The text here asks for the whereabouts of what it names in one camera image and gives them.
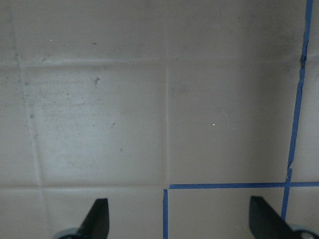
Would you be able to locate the brown cardboard table cover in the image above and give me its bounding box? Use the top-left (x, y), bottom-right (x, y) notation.
top-left (0, 0), bottom-right (319, 239)

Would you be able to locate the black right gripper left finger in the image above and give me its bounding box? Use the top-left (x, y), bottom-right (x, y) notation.
top-left (56, 198), bottom-right (110, 239)

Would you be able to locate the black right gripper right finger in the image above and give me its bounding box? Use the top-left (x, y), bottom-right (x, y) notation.
top-left (249, 196), bottom-right (319, 239)

